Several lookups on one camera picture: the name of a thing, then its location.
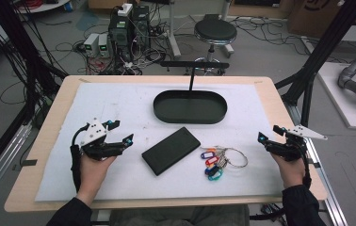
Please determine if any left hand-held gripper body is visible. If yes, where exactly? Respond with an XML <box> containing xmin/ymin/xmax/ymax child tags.
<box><xmin>79</xmin><ymin>117</ymin><xmax>126</xmax><ymax>162</ymax></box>

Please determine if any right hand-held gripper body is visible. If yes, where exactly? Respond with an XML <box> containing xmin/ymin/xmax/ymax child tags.
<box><xmin>265</xmin><ymin>124</ymin><xmax>329</xmax><ymax>163</ymax></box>

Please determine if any black rectangular box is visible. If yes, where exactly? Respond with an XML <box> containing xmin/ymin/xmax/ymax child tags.
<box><xmin>141</xmin><ymin>126</ymin><xmax>202</xmax><ymax>177</ymax></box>

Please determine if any key ring with coloured tags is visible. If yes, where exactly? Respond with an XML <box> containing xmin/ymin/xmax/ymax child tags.
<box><xmin>200</xmin><ymin>145</ymin><xmax>250</xmax><ymax>183</ymax></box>

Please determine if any black oval tray with stand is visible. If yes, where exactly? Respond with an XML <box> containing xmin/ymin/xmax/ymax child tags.
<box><xmin>153</xmin><ymin>60</ymin><xmax>231</xmax><ymax>125</ymax></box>

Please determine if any person's right hand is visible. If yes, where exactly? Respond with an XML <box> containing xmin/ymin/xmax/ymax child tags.
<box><xmin>269</xmin><ymin>152</ymin><xmax>307</xmax><ymax>189</ymax></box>

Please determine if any person's left hand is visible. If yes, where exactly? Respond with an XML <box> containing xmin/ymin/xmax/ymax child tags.
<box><xmin>75</xmin><ymin>153</ymin><xmax>118</xmax><ymax>207</ymax></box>

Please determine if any white foam mat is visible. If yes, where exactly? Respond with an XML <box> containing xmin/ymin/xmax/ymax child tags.
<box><xmin>34</xmin><ymin>82</ymin><xmax>285</xmax><ymax>202</ymax></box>

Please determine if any white floor board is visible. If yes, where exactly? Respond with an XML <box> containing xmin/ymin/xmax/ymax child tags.
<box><xmin>316</xmin><ymin>61</ymin><xmax>356</xmax><ymax>132</ymax></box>

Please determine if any grey bench power supply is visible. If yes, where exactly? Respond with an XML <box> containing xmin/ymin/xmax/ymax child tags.
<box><xmin>83</xmin><ymin>33</ymin><xmax>101</xmax><ymax>57</ymax></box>
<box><xmin>97</xmin><ymin>33</ymin><xmax>111</xmax><ymax>58</ymax></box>

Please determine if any black computer tower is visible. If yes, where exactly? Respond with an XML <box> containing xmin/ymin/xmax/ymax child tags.
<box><xmin>107</xmin><ymin>3</ymin><xmax>151</xmax><ymax>61</ymax></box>

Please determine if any white table leg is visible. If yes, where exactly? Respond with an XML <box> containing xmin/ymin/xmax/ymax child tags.
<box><xmin>166</xmin><ymin>0</ymin><xmax>183</xmax><ymax>59</ymax></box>

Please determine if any white power adapter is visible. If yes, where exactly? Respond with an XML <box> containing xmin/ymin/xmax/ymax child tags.
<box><xmin>117</xmin><ymin>3</ymin><xmax>134</xmax><ymax>18</ymax></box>

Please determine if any black round stool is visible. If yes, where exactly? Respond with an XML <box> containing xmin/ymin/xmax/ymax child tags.
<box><xmin>193</xmin><ymin>19</ymin><xmax>238</xmax><ymax>76</ymax></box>

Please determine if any brown cardboard box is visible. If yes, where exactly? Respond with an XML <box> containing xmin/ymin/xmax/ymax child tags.
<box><xmin>286</xmin><ymin>0</ymin><xmax>356</xmax><ymax>40</ymax></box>

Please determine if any white round table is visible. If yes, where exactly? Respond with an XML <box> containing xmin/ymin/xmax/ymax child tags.
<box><xmin>15</xmin><ymin>0</ymin><xmax>73</xmax><ymax>14</ymax></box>

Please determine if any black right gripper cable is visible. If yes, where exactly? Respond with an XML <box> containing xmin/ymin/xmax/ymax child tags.
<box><xmin>298</xmin><ymin>140</ymin><xmax>313</xmax><ymax>189</ymax></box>

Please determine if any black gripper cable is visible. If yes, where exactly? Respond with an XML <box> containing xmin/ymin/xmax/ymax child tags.
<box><xmin>70</xmin><ymin>122</ymin><xmax>91</xmax><ymax>193</ymax></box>
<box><xmin>298</xmin><ymin>140</ymin><xmax>313</xmax><ymax>189</ymax></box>

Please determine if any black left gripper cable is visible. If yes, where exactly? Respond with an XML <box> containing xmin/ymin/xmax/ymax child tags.
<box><xmin>70</xmin><ymin>122</ymin><xmax>91</xmax><ymax>193</ymax></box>

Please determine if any aluminium rail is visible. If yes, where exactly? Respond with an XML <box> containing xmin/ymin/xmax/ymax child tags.
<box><xmin>283</xmin><ymin>103</ymin><xmax>349</xmax><ymax>226</ymax></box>
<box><xmin>0</xmin><ymin>123</ymin><xmax>33</xmax><ymax>211</ymax></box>

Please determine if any black metal frame post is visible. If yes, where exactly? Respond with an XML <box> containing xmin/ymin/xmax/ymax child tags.
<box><xmin>274</xmin><ymin>0</ymin><xmax>356</xmax><ymax>127</ymax></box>

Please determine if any tangle of floor cables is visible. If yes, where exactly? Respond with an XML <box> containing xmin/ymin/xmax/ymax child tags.
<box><xmin>0</xmin><ymin>0</ymin><xmax>349</xmax><ymax>76</ymax></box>

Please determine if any black metal frame with cables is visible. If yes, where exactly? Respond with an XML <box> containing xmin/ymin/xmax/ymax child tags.
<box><xmin>0</xmin><ymin>0</ymin><xmax>69</xmax><ymax>186</ymax></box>

